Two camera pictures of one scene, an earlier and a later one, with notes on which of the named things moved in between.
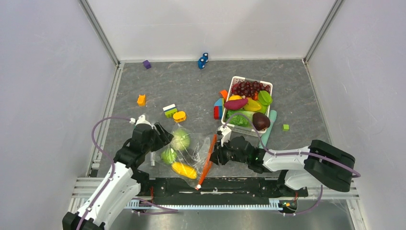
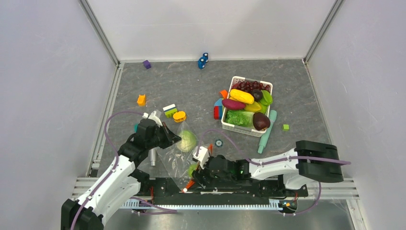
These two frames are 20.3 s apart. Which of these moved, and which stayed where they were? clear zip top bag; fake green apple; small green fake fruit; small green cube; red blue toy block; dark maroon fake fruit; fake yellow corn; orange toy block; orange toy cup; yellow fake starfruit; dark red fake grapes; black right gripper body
Moved: small green fake fruit; fake yellow corn; black right gripper body; clear zip top bag
Stayed: dark red fake grapes; orange toy block; orange toy cup; yellow fake starfruit; red blue toy block; dark maroon fake fruit; small green cube; fake green apple
